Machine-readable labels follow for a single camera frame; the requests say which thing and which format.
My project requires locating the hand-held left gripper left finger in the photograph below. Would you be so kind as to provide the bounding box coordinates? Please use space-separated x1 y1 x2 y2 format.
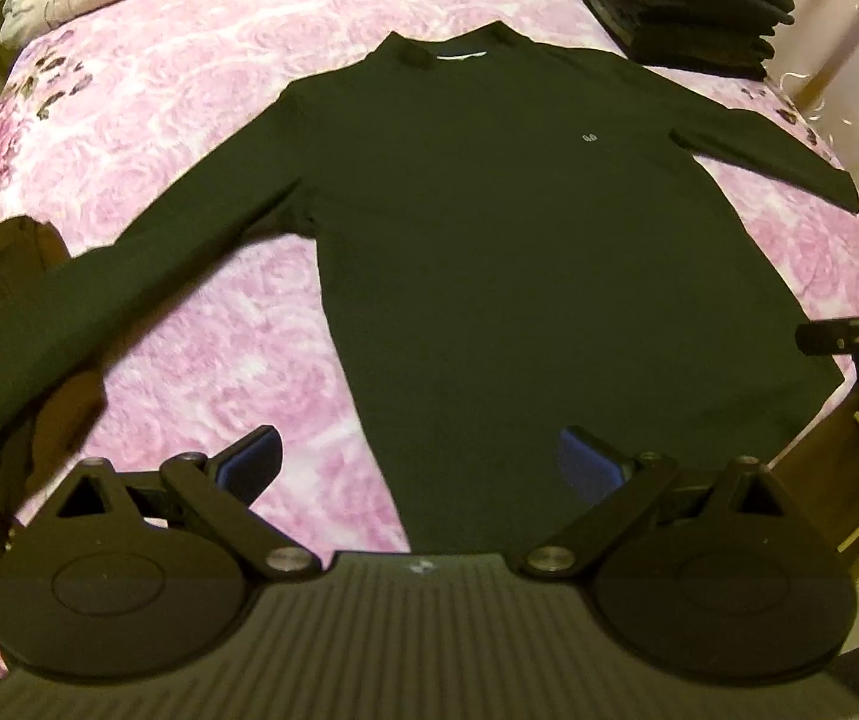
55 424 322 582

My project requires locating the brown garment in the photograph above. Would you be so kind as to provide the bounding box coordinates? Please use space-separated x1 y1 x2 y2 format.
0 216 110 597

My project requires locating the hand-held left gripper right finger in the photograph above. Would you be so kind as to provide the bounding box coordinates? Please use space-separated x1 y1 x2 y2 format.
523 426 794 582

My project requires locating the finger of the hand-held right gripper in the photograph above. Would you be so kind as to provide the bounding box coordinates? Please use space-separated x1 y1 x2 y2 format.
795 319 859 356

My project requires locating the stack of folded dark clothes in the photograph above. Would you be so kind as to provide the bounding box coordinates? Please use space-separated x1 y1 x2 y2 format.
566 0 807 81

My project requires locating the pink floral blanket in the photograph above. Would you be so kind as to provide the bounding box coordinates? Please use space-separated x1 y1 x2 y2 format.
0 0 859 680

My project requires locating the black long-sleeve shirt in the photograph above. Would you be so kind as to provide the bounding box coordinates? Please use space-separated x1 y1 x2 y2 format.
0 19 859 556

